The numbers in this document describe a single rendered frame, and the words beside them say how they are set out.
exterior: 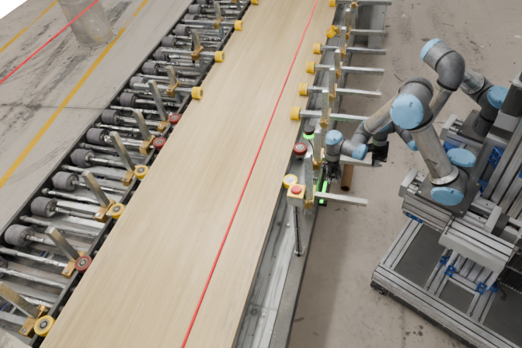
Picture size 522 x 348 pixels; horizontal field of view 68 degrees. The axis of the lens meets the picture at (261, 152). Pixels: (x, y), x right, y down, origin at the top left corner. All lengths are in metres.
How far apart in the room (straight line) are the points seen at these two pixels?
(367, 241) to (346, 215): 0.26
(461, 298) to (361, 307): 0.59
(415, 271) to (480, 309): 0.38
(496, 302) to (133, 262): 2.02
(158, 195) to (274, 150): 0.71
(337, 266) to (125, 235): 1.47
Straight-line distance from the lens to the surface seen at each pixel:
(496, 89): 2.24
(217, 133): 2.44
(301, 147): 2.28
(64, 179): 2.65
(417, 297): 2.61
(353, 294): 2.79
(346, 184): 3.16
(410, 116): 1.51
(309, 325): 2.69
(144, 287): 1.94
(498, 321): 2.70
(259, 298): 2.10
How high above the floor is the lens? 2.54
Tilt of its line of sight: 46 degrees down
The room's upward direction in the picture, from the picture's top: 8 degrees counter-clockwise
